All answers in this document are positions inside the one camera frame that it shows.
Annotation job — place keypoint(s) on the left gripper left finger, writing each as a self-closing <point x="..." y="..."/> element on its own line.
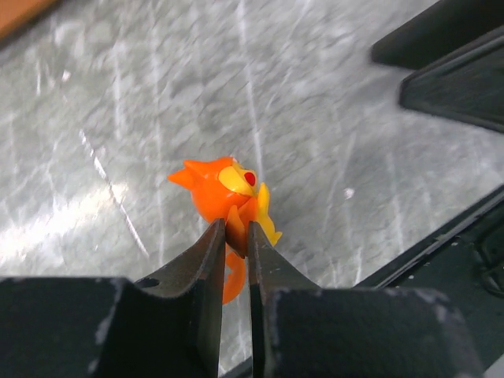
<point x="167" y="324"/>

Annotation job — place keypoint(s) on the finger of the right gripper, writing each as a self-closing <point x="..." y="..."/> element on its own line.
<point x="466" y="85"/>
<point x="439" y="30"/>

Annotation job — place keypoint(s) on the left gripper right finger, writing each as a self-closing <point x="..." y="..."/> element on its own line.
<point x="302" y="330"/>

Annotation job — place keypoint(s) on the orange dragon toy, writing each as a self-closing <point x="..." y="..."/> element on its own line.
<point x="224" y="189"/>

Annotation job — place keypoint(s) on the orange wooden three-tier shelf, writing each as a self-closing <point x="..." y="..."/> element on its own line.
<point x="15" y="14"/>

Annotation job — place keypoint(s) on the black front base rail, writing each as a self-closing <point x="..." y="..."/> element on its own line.
<point x="462" y="260"/>

